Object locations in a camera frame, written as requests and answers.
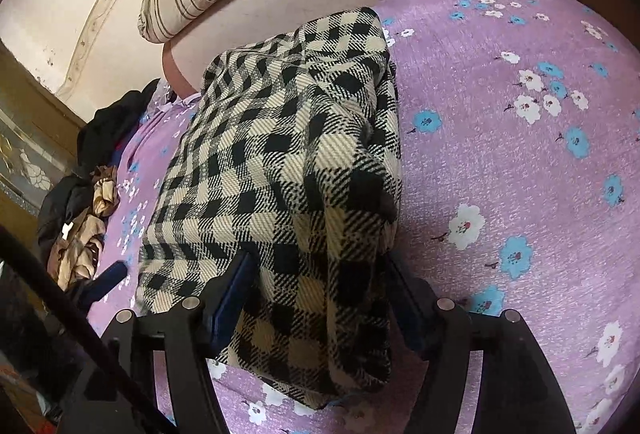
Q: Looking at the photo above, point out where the brown garment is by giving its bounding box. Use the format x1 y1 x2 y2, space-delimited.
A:
49 164 122 291

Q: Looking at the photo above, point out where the wooden door with glass panels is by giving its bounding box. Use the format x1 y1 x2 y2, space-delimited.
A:
0 43 87 235

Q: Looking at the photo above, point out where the dark jacket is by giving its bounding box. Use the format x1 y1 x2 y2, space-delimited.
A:
37 173 97 267

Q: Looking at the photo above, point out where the black and cream checkered coat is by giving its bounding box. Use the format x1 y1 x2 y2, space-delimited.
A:
135 6 404 411

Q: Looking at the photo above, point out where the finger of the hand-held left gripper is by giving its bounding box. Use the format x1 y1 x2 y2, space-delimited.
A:
75 261 129 310

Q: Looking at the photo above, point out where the black cable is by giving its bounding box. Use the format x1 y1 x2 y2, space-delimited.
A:
0 224 175 434

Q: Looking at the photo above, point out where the purple floral bed sheet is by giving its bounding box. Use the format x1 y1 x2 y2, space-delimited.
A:
85 0 640 434

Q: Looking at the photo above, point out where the black garment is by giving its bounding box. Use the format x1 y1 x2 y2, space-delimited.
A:
75 78 161 176

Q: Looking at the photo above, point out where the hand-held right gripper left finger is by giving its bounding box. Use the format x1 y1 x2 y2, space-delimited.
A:
60 250 259 434

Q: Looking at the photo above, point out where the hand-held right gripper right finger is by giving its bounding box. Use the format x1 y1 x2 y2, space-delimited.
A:
385 257 578 434

